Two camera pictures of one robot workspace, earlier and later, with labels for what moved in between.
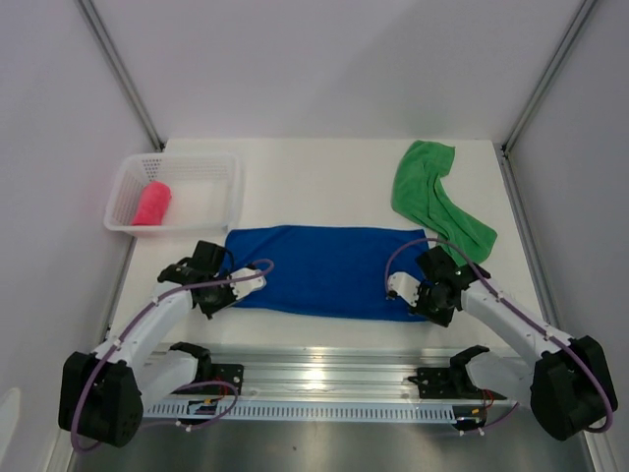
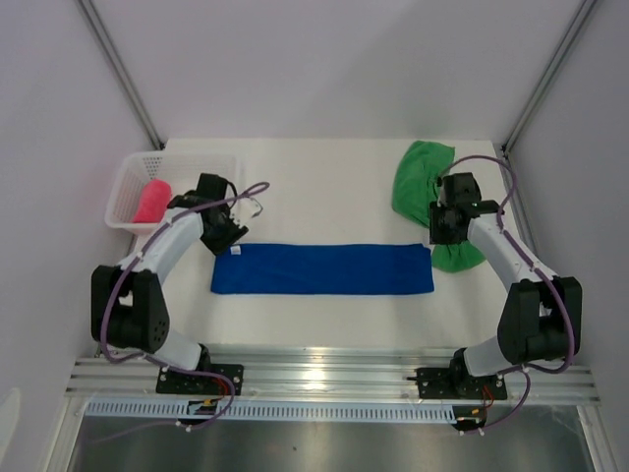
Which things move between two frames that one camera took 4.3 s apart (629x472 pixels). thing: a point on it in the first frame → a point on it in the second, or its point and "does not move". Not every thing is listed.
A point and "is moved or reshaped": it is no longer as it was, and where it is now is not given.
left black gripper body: (220, 296) → (226, 233)
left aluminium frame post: (121, 72) does not move
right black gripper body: (430, 306) → (440, 232)
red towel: (153, 203) does not move
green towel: (419, 195) does not move
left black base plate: (230, 373) does not move
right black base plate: (453, 382) does not move
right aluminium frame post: (583, 14) does not move
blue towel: (325, 272) is moved or reshaped
